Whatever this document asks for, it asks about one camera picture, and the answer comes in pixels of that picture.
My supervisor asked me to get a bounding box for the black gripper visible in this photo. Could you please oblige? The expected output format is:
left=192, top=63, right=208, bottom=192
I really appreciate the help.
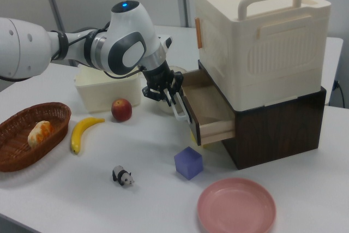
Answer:
left=140, top=59, right=184, bottom=107

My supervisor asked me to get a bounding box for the wooden drawer with white handle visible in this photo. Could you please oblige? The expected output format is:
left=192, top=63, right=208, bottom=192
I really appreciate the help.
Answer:
left=171, top=69, right=236, bottom=147

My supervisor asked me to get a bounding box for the cream open plastic bin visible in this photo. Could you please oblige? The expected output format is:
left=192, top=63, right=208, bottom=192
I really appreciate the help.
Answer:
left=74, top=65, right=142, bottom=114

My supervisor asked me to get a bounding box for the small white lidded trash can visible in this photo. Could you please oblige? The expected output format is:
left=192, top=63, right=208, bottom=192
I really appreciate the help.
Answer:
left=159, top=65, right=189, bottom=115

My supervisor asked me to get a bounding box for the red apple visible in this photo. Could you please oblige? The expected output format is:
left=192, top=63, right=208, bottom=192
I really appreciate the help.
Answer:
left=111, top=98, right=133, bottom=122

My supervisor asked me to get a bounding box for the yellow block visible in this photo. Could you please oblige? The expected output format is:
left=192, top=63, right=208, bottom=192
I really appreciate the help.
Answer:
left=190, top=131, right=214, bottom=150

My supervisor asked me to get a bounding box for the purple cube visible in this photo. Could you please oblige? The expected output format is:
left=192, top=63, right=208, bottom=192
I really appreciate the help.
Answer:
left=173, top=146, right=204, bottom=181

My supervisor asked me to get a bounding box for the yellow banana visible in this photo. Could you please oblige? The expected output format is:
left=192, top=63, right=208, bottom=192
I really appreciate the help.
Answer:
left=70, top=117, right=106, bottom=156

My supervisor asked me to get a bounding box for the panda toy figure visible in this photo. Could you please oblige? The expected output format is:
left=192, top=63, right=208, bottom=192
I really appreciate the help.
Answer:
left=111, top=165, right=135, bottom=187

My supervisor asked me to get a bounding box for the cream plastic storage box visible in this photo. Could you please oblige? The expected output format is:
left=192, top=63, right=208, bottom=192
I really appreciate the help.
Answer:
left=192, top=0, right=332, bottom=109

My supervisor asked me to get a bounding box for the dark brown wooden cabinet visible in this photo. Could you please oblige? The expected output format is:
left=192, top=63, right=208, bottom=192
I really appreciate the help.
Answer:
left=197, top=59, right=327, bottom=170

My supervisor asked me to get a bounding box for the bread roll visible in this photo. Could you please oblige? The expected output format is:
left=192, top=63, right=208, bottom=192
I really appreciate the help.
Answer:
left=27, top=120, right=55, bottom=149

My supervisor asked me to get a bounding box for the pink plate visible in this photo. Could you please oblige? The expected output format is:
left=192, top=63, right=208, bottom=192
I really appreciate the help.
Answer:
left=197, top=177, right=277, bottom=233

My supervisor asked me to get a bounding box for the brown wicker basket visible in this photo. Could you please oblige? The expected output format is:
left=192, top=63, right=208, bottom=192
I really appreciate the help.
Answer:
left=0, top=102, right=73, bottom=173

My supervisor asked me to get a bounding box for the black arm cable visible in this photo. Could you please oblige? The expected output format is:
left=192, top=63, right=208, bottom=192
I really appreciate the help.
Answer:
left=49, top=21, right=147, bottom=81

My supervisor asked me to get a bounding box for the copper door handle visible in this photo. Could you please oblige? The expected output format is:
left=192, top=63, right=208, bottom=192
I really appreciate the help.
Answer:
left=194, top=17, right=203, bottom=50

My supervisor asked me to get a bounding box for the black power cable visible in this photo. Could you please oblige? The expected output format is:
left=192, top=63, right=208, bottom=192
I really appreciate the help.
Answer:
left=324, top=79, right=345, bottom=107

